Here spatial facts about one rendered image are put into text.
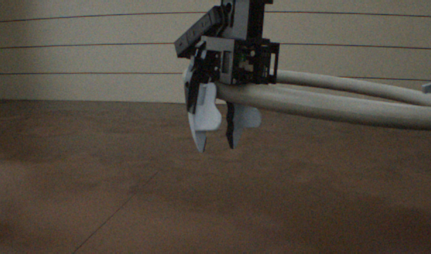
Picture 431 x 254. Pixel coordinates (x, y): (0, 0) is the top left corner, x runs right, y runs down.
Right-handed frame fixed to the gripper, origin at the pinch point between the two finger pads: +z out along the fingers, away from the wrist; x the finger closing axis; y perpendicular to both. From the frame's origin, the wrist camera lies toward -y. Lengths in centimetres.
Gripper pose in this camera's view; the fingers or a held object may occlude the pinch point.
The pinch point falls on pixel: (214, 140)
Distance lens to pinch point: 58.5
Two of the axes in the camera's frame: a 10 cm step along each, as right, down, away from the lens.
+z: -0.8, 9.7, 2.2
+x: 8.2, -0.6, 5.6
